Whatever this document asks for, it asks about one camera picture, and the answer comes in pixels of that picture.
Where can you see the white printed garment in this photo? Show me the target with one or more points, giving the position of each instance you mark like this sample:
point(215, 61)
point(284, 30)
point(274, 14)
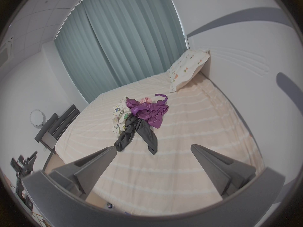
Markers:
point(119, 117)

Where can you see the blue-green curtain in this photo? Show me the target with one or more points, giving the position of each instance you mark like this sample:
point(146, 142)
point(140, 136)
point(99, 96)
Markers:
point(118, 44)

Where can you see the black table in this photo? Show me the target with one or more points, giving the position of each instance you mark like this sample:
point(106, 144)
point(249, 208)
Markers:
point(47, 126)

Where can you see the black T-shirt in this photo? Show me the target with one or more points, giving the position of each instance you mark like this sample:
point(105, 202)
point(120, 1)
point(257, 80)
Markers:
point(144, 131)

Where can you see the white printed pillow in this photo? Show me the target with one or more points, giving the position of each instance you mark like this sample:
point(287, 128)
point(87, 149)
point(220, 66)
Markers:
point(187, 70)

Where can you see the purple garment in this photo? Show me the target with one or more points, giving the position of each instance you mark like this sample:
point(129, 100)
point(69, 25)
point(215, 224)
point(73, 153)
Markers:
point(153, 115)

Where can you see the black chest of drawers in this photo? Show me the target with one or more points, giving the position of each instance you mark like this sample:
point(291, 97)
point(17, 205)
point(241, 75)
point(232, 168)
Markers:
point(66, 119)

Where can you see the round white mirror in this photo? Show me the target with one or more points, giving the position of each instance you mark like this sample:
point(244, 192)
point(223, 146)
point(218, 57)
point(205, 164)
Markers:
point(37, 118)

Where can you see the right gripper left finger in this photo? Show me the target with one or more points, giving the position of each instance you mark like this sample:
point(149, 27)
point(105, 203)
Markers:
point(94, 169)

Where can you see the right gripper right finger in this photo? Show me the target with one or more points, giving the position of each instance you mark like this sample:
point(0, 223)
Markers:
point(213, 169)

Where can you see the bed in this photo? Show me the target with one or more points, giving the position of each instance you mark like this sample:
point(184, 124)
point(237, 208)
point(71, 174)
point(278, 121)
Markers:
point(189, 117)

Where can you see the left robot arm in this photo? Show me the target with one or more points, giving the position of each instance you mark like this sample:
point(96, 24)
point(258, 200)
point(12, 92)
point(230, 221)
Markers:
point(22, 164)

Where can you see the pink garment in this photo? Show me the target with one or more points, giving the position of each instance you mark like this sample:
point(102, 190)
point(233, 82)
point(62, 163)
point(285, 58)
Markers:
point(145, 100)

